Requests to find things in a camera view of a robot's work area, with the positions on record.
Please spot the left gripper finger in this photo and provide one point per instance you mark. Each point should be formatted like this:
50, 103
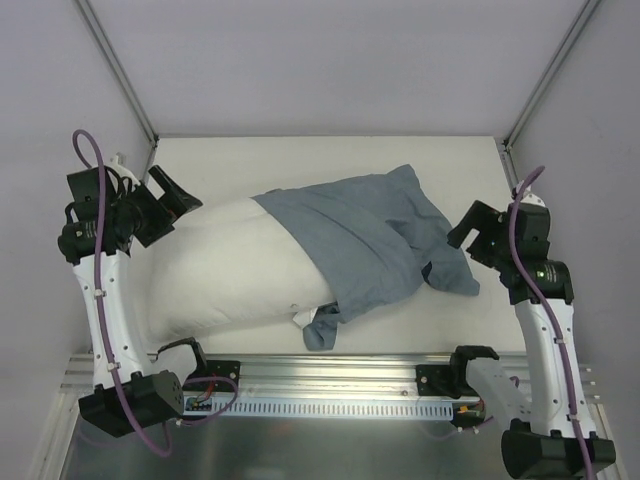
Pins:
148, 234
175, 199

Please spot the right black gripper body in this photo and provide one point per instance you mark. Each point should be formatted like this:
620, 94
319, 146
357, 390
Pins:
486, 239

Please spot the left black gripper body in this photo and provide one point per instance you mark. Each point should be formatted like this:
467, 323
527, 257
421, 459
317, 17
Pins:
151, 210

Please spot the white pillow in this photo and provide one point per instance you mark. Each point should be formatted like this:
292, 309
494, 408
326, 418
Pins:
228, 268

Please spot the blue beige striped pillowcase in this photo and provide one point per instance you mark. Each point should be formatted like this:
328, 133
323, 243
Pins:
376, 239

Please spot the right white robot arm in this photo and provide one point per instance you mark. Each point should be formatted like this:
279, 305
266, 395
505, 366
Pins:
548, 433

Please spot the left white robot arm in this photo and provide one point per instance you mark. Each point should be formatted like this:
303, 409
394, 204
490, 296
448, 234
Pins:
130, 388

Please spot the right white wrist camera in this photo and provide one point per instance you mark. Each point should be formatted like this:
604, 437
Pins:
528, 197

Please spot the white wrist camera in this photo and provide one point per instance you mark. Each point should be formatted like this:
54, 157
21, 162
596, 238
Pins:
528, 197
118, 163

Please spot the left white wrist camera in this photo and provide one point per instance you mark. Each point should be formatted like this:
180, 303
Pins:
118, 163

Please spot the left aluminium frame post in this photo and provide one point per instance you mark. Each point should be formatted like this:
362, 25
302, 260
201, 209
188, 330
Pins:
107, 51

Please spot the aluminium frame post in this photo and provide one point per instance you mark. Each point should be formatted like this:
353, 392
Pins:
565, 47
107, 51

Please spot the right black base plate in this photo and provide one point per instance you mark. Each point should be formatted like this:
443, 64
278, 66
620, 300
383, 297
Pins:
437, 380

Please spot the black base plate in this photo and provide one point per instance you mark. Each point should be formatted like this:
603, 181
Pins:
226, 372
437, 380

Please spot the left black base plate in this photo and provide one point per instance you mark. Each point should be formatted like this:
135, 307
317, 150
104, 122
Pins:
226, 372

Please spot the aluminium mounting rail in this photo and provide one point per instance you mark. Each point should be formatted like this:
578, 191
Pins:
379, 377

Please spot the slotted white cable duct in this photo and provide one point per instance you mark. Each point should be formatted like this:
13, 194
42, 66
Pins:
403, 409

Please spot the right aluminium frame post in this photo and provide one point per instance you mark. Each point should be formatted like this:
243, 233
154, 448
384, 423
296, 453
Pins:
565, 47

